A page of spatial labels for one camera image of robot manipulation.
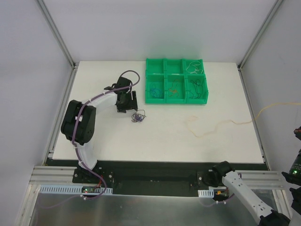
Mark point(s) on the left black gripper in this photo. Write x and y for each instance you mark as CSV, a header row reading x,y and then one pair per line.
x,y
128,101

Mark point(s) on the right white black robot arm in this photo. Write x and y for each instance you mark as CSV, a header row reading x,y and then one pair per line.
x,y
263,214

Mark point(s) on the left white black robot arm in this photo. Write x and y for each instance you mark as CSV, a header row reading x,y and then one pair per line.
x,y
78,124

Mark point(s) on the green six-compartment bin tray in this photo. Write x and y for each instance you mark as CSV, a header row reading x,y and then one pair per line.
x,y
175,82

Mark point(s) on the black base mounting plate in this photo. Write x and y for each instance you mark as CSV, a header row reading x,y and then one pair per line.
x,y
178,179

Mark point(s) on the right aluminium frame post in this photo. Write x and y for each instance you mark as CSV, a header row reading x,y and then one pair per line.
x,y
264,26

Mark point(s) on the aluminium frame post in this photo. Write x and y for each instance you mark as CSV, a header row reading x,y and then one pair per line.
x,y
51,23
264,26

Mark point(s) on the left white cable duct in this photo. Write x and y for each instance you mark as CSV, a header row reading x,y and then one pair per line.
x,y
84,190

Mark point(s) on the white cable duct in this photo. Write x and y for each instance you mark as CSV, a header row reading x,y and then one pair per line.
x,y
84,190
206,193

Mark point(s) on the right white cable duct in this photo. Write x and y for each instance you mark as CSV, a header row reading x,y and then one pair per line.
x,y
206,193

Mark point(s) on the left aluminium frame post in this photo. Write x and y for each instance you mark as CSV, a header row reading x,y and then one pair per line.
x,y
51,23

